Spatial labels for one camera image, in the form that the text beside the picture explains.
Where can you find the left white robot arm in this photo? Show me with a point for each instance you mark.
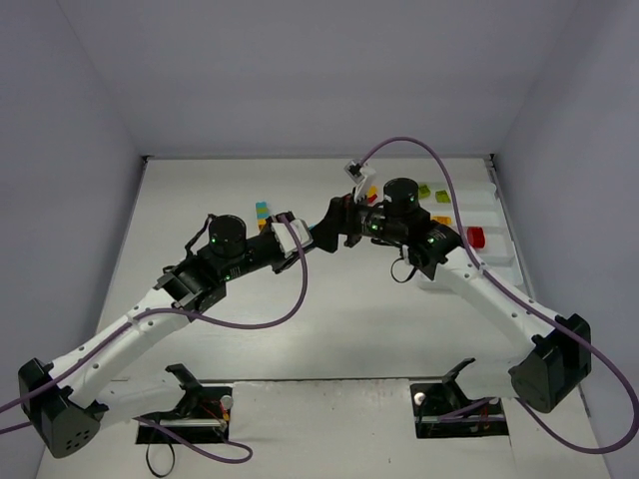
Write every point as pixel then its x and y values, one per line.
pixel 70 399

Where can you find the yellow red lego piece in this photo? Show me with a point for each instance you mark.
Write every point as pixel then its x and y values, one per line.
pixel 371 196

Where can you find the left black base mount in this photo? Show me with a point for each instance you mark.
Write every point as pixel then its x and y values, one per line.
pixel 202 414

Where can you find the white divided sorting tray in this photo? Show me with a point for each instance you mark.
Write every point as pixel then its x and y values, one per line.
pixel 479 206

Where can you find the yellow lego brick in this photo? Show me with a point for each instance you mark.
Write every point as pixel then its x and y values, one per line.
pixel 443 220

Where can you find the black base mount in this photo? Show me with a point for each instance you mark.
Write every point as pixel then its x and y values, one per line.
pixel 442 411
pixel 202 414

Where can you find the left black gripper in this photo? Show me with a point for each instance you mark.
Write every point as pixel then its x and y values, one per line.
pixel 316 233

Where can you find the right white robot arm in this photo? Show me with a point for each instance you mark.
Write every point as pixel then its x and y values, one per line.
pixel 550 353

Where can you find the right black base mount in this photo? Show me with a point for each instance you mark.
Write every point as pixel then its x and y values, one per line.
pixel 442 411

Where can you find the blue yellow stacked lego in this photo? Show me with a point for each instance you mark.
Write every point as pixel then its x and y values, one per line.
pixel 263 213

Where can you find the red rounded lego brick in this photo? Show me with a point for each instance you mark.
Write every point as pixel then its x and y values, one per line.
pixel 476 237

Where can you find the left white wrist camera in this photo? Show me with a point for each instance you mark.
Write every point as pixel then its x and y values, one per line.
pixel 290 234

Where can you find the small green lego brick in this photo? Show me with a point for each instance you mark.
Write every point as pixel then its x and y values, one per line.
pixel 442 197

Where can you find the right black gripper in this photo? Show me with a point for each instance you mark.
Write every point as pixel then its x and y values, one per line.
pixel 346 218

